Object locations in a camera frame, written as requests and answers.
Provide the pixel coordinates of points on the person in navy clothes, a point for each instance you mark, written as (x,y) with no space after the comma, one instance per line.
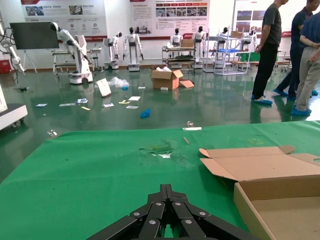
(297,37)

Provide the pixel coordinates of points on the distant green table cover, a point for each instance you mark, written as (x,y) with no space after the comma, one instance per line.
(248,57)

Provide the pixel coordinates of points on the white workbench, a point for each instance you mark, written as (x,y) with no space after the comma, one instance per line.
(95,51)

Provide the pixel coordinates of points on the bent white humanoid robot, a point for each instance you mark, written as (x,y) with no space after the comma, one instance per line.
(81,50)

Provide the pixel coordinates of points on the flat cardboard mailer box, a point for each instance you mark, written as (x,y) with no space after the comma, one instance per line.
(262,167)

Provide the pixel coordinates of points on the white machine base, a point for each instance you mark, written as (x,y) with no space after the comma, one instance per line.
(12,115)

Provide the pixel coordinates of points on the large open cardboard box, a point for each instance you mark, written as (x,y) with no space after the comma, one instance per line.
(162,83)

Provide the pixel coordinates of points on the blue plastic tray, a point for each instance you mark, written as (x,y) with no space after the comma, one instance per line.
(228,50)

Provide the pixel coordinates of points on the white box with red edge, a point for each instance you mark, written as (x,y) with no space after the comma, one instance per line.
(103,87)

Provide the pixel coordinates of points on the blue shoe cover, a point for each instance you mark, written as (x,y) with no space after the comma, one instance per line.
(125,87)
(145,113)

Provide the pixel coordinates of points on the white paper sheet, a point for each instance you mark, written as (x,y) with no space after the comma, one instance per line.
(134,98)
(132,107)

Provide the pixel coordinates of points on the white tube frame rack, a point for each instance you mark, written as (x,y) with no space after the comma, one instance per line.
(230,73)

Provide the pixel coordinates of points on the clear plastic bag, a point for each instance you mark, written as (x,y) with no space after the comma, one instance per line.
(117,82)

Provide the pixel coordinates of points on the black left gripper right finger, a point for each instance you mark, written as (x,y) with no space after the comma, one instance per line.
(185,210)

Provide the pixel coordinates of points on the white industrial robot arm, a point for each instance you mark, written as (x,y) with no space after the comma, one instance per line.
(15,56)

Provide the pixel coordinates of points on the metal shelf trolley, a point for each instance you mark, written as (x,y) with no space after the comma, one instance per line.
(175,49)

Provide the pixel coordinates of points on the black display screen on stand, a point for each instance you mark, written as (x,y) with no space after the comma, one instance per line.
(32,35)

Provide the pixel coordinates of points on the blue and white leaflet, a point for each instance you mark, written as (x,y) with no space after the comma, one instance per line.
(81,100)
(41,105)
(108,105)
(67,104)

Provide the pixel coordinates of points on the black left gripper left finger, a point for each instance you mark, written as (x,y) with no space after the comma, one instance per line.
(150,210)

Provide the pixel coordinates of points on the flat cardboard piece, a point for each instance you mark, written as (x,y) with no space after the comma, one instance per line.
(187,83)

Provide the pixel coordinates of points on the small black floor object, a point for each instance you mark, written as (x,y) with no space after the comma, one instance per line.
(23,88)

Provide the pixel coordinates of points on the long thin wooden stick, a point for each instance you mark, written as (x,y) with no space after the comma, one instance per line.
(186,140)

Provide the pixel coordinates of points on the yellow paper strip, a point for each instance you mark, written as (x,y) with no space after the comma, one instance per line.
(123,102)
(85,108)

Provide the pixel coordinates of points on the person in beige trousers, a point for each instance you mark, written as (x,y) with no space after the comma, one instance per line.
(308,75)

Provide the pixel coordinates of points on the person in grey t-shirt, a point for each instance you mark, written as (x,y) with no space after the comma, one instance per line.
(271,22)

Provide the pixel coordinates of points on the white wall info poster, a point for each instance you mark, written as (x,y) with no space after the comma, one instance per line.
(247,15)
(62,17)
(170,25)

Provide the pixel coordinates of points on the small closed cardboard box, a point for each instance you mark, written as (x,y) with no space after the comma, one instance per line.
(187,43)
(236,35)

